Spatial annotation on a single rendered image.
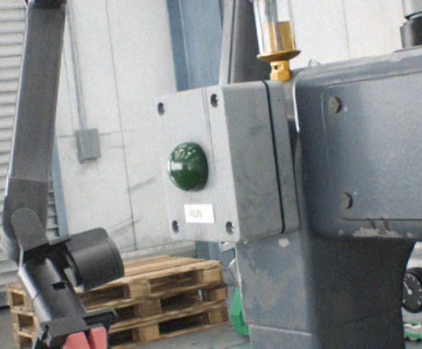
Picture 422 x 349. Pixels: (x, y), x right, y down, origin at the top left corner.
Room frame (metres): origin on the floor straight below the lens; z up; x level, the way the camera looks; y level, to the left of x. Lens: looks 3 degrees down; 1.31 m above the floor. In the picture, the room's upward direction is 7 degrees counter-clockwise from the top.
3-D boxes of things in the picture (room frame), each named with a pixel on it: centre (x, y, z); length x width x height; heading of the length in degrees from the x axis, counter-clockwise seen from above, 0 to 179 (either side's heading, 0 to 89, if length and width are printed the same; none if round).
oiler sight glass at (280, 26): (0.66, -0.05, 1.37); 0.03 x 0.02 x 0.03; 34
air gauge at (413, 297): (0.81, -0.15, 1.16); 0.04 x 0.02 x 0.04; 34
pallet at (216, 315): (6.66, 0.74, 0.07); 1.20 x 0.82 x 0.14; 122
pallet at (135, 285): (6.63, 0.74, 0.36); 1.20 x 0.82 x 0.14; 120
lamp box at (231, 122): (0.62, -0.01, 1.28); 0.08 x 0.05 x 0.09; 34
